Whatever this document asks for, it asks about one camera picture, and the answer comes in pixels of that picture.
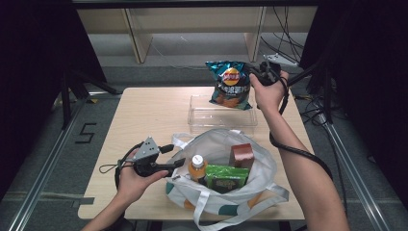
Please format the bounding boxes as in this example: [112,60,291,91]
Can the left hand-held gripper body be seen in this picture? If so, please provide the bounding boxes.
[133,137,162,178]

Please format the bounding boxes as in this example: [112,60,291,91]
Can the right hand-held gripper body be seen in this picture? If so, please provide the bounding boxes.
[256,53,297,87]

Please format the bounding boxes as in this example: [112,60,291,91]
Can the orange drink bottle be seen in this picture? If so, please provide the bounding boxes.
[187,154,210,186]

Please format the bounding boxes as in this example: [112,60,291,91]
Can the blue chip bag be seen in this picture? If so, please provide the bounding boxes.
[205,61,254,111]

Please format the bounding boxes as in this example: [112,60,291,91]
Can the clear plastic container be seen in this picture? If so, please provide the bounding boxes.
[187,94,259,135]

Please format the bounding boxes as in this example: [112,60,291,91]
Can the white canvas tote bag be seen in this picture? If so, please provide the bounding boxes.
[165,128,291,231]

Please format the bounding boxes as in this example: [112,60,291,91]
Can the green snack packet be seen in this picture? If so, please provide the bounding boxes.
[204,164,250,194]

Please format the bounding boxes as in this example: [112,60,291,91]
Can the brown carton box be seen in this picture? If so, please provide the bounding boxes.
[228,142,255,171]

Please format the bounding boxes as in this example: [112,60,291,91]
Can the person's right hand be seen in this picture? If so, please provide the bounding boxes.
[249,70,290,114]

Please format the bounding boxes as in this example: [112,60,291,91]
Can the person's left hand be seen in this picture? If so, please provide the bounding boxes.
[116,149,169,207]

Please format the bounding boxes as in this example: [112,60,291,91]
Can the black metal stand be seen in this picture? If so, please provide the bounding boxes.
[60,70,121,130]
[287,62,335,125]

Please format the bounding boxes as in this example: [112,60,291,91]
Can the beige wooden desk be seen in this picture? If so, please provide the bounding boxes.
[76,6,319,64]

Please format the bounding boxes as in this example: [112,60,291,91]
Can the black curtain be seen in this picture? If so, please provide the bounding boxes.
[299,0,408,206]
[0,0,108,196]

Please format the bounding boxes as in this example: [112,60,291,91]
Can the bundle of black cables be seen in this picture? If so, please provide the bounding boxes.
[259,6,306,65]

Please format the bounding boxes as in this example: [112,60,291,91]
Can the left hand-held gripper cable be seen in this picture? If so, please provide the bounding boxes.
[98,142,145,191]

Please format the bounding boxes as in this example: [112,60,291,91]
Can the hand-held gripper cable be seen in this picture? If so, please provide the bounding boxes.
[98,142,145,191]
[268,76,335,181]

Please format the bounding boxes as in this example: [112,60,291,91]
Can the tangled floor cables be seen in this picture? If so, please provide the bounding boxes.
[293,91,329,127]

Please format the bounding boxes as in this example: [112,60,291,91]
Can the white floor cable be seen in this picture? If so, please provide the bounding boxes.
[148,38,210,71]

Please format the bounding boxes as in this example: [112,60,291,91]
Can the right hand-held gripper cable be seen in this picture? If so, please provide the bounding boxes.
[268,76,335,181]

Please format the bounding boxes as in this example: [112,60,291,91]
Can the metal floor rail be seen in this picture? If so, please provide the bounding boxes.
[8,91,123,231]
[319,115,391,231]

